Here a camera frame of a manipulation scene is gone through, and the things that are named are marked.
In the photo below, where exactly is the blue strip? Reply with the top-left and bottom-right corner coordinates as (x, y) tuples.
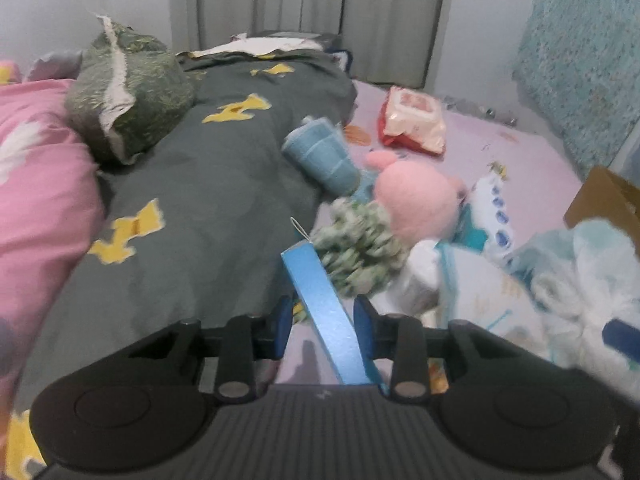
(281, 242), (382, 385)

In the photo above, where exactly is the green white floral cloth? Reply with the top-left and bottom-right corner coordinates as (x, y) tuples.
(310, 198), (409, 297)

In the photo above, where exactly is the pink round plush doll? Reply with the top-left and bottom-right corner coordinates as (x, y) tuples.
(364, 151), (468, 247)

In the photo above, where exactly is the blue checked towel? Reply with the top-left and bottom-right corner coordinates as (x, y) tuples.
(281, 117), (360, 197)

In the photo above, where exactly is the dark green yellow-patterned duvet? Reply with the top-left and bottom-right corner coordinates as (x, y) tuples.
(12, 51), (357, 414)

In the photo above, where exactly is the white blue-dotted pack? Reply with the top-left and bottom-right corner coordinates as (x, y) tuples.
(469, 172), (514, 260)

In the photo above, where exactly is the white plastic bag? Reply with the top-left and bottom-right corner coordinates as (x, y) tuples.
(390, 220), (639, 396)

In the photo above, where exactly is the red white wipes pack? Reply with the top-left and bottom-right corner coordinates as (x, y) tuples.
(378, 86), (446, 156)

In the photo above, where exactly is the pink patterned duvet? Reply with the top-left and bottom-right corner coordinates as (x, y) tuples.
(0, 58), (106, 480)

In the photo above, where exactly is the cardboard box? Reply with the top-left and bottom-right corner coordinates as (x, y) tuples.
(564, 166), (640, 252)

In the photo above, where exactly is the green speckled pillow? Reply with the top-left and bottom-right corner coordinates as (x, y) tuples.
(65, 15), (195, 168)

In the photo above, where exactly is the grey curtain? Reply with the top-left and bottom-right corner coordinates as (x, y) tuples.
(169, 0), (442, 88)

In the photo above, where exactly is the teal patterned blanket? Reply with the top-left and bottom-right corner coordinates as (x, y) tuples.
(514, 0), (639, 176)

